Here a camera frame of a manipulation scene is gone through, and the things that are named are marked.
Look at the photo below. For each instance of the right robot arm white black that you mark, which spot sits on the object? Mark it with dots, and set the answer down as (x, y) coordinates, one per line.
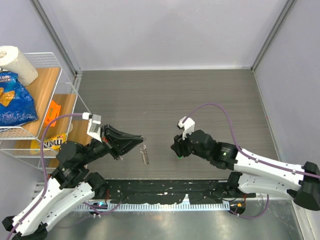
(254, 174)

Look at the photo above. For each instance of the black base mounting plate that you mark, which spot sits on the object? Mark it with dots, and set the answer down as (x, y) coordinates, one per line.
(164, 192)

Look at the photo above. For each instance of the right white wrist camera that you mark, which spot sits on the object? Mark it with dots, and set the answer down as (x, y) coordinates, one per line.
(186, 124)

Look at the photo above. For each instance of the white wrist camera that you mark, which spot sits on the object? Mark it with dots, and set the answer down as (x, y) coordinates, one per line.
(94, 125)
(186, 124)

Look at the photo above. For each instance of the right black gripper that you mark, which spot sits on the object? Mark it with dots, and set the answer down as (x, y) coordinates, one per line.
(179, 146)

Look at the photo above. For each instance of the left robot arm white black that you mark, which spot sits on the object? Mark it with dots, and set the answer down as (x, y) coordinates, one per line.
(71, 183)

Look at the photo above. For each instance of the orange candy packet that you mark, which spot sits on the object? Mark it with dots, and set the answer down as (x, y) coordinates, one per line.
(52, 113)

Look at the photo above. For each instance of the yellow m&m's bag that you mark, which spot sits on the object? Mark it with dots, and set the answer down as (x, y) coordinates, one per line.
(53, 142)

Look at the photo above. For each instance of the white wire shelf rack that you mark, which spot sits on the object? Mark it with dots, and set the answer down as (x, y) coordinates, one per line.
(56, 97)

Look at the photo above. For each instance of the blue chips bag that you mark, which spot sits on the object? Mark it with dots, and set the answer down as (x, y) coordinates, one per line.
(17, 106)

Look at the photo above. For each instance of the white slotted cable duct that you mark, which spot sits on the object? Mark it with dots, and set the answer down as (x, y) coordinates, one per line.
(145, 207)

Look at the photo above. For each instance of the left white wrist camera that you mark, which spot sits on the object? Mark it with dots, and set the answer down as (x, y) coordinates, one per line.
(94, 125)

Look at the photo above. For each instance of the paper towel roll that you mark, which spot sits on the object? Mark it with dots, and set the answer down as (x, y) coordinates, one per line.
(13, 60)

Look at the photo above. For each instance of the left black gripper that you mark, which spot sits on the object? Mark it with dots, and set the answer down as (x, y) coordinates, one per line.
(121, 147)

